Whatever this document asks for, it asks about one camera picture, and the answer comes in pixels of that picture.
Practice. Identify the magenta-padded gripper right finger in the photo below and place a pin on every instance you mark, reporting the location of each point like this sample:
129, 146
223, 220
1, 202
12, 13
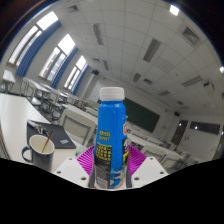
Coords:
148, 170

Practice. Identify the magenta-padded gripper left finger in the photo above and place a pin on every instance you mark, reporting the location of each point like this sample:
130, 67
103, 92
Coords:
72, 170

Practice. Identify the blue drink bottle white cap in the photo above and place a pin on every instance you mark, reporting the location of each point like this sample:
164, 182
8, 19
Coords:
111, 133

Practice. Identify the dark blue mug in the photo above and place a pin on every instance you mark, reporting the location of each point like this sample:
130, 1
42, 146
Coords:
45, 160

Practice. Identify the black laptop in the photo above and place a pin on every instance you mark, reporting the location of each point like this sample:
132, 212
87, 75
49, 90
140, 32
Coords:
60, 136

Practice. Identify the wooden stir stick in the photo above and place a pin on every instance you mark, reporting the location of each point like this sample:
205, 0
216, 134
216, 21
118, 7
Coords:
47, 141

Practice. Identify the group of classroom chairs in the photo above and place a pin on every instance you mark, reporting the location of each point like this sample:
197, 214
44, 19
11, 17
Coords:
78, 123

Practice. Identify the dark door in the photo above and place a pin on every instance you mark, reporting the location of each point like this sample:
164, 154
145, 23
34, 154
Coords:
179, 132

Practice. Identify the green chalkboard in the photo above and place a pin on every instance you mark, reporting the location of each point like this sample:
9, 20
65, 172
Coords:
143, 115

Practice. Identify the blue curtain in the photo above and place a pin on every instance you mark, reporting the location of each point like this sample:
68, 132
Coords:
64, 66
36, 50
80, 79

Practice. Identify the group of ceiling lights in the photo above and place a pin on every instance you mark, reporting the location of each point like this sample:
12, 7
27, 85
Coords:
151, 50

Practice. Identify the black wall speaker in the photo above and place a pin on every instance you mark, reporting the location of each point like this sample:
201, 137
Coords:
95, 72
176, 113

